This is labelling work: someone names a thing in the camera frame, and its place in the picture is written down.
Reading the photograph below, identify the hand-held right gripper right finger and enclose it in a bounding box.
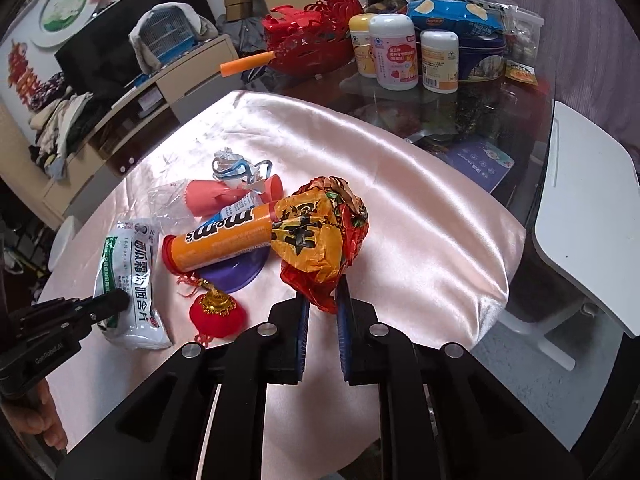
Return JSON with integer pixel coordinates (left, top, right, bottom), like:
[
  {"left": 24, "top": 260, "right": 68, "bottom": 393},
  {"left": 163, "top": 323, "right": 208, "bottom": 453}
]
[{"left": 336, "top": 275, "right": 586, "bottom": 480}]

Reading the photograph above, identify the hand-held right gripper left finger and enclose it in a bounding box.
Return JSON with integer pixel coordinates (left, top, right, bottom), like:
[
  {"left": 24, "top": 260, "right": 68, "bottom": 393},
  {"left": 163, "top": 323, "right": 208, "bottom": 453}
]
[{"left": 55, "top": 292, "right": 311, "bottom": 480}]

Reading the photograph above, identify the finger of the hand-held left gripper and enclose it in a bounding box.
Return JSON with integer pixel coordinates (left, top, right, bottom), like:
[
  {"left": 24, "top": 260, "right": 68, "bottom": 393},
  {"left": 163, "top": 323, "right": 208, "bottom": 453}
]
[{"left": 15, "top": 289, "right": 132, "bottom": 341}]

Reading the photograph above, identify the white green lozenge packet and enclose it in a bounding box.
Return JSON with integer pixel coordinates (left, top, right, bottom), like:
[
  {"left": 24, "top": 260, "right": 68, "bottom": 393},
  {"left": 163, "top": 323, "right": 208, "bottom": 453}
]
[{"left": 94, "top": 219, "right": 173, "bottom": 351}]

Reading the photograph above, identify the orange red foil wrapper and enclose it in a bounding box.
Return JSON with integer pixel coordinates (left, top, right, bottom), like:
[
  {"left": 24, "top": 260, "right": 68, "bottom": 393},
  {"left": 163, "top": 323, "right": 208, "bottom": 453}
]
[{"left": 271, "top": 176, "right": 372, "bottom": 315}]

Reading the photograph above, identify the purple plastic lid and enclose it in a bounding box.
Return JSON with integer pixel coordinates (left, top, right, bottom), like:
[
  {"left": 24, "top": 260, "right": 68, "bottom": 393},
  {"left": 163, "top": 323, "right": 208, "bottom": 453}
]
[{"left": 197, "top": 250, "right": 271, "bottom": 293}]

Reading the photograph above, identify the orange candy tube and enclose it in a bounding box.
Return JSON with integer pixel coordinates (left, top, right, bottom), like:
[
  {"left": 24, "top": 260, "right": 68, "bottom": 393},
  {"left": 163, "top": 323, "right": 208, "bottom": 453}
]
[{"left": 161, "top": 199, "right": 281, "bottom": 277}]

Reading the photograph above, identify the pink paper cup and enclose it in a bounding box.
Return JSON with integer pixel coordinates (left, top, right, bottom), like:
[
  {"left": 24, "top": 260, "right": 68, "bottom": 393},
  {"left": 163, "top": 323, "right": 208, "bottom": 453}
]
[
  {"left": 260, "top": 175, "right": 286, "bottom": 203},
  {"left": 184, "top": 178, "right": 261, "bottom": 218}
]

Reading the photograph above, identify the silver blue wrapper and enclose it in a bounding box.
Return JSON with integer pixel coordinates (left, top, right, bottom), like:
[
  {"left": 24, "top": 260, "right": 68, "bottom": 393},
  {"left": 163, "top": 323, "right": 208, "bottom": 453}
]
[{"left": 212, "top": 149, "right": 273, "bottom": 193}]

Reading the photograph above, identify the person's left hand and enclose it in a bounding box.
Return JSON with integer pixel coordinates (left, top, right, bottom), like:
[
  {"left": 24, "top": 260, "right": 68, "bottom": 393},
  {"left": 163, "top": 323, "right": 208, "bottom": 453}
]
[{"left": 0, "top": 377, "right": 68, "bottom": 453}]

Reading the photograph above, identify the red lantern ornament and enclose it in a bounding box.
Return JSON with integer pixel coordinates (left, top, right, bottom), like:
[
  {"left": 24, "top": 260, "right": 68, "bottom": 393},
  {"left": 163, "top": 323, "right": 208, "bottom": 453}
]
[{"left": 176, "top": 272, "right": 247, "bottom": 346}]

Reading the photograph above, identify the clear plastic bag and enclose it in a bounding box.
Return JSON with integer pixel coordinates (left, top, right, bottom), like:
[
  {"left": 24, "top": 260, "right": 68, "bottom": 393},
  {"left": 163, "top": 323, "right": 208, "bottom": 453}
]
[{"left": 147, "top": 182, "right": 201, "bottom": 226}]

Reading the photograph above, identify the pink satin cloth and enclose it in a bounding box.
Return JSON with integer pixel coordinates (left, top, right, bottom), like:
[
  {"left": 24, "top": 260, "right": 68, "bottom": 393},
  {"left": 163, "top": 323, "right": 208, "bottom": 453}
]
[{"left": 37, "top": 90, "right": 526, "bottom": 480}]

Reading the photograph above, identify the pile of clothes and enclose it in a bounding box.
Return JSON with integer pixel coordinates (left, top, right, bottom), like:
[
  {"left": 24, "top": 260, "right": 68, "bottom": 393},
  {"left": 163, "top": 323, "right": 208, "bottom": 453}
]
[{"left": 27, "top": 72, "right": 96, "bottom": 181}]

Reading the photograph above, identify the blue booklet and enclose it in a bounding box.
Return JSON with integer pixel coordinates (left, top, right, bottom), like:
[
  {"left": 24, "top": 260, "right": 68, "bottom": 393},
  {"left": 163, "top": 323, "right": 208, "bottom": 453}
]
[{"left": 442, "top": 139, "right": 516, "bottom": 193}]

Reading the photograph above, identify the beige television cabinet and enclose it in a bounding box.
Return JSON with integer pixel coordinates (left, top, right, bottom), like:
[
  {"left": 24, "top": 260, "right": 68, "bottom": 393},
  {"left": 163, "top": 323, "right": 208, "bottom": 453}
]
[{"left": 42, "top": 35, "right": 241, "bottom": 221}]

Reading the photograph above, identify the black television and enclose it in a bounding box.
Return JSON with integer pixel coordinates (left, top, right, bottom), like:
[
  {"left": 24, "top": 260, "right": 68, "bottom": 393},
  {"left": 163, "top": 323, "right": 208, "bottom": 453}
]
[{"left": 54, "top": 0, "right": 217, "bottom": 106}]

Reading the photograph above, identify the covered bird cage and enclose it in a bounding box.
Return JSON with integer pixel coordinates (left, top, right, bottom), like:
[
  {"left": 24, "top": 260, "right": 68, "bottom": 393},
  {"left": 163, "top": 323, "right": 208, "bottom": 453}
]
[{"left": 129, "top": 2, "right": 216, "bottom": 75}]

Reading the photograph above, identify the white side table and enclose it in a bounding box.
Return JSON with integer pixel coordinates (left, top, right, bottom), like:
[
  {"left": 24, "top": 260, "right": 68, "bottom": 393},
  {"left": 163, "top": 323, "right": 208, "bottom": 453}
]
[{"left": 500, "top": 101, "right": 640, "bottom": 372}]

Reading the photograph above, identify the blue bird cage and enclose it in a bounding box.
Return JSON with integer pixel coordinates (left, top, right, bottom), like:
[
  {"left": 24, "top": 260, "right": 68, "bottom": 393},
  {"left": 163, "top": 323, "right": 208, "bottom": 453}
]
[{"left": 142, "top": 10, "right": 196, "bottom": 58}]

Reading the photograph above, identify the white bottle pink label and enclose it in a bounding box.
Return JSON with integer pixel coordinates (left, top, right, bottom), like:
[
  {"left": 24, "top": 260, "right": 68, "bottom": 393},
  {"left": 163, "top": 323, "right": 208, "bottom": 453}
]
[{"left": 369, "top": 14, "right": 420, "bottom": 92}]

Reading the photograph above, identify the white bottle yellow cap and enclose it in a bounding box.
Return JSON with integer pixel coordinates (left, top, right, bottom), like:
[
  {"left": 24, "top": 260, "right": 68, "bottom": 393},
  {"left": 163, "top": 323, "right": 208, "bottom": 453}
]
[{"left": 348, "top": 14, "right": 381, "bottom": 79}]

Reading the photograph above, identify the white bottle orange label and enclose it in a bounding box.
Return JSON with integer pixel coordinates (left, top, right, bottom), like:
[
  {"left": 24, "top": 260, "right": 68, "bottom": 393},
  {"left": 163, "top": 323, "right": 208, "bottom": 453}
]
[{"left": 420, "top": 30, "right": 460, "bottom": 93}]

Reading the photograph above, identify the red cutout basket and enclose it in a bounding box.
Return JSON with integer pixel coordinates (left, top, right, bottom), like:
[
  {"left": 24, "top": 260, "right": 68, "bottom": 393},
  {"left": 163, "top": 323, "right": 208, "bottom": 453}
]
[{"left": 261, "top": 0, "right": 366, "bottom": 77}]

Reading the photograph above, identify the blue printed tin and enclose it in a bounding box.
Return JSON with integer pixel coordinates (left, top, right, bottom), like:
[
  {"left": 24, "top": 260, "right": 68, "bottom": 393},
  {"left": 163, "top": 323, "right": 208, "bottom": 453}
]
[{"left": 457, "top": 35, "right": 507, "bottom": 83}]

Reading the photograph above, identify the yellow snack packet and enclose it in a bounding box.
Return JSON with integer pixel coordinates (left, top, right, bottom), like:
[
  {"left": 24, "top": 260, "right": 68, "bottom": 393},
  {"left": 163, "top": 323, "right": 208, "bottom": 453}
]
[{"left": 504, "top": 60, "right": 538, "bottom": 86}]

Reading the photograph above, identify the blue chip bag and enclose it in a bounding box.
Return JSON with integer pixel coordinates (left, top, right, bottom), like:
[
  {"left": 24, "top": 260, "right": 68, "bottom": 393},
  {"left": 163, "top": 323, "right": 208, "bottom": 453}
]
[{"left": 406, "top": 0, "right": 508, "bottom": 43}]

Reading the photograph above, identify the clear plastic container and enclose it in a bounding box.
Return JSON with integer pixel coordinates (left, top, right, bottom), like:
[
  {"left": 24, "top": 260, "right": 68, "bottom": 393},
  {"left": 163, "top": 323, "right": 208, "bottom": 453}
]
[{"left": 505, "top": 7, "right": 545, "bottom": 61}]

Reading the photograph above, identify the purple striped curtain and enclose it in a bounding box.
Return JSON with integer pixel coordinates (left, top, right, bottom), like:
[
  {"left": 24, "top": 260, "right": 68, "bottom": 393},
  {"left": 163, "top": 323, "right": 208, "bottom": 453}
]
[{"left": 467, "top": 0, "right": 640, "bottom": 161}]

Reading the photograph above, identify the red building wall sticker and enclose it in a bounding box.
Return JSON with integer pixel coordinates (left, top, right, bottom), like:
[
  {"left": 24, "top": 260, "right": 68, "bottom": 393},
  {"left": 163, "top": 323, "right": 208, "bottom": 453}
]
[{"left": 6, "top": 42, "right": 43, "bottom": 106}]

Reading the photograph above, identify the orange foam handle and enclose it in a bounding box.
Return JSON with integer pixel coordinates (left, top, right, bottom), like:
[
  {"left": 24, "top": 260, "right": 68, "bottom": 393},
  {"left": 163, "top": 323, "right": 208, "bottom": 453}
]
[{"left": 220, "top": 51, "right": 277, "bottom": 77}]

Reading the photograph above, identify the round green wall plate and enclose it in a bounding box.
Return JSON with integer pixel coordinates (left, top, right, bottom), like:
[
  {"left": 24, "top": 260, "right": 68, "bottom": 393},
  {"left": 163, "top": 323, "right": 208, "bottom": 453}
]
[{"left": 35, "top": 0, "right": 103, "bottom": 48}]

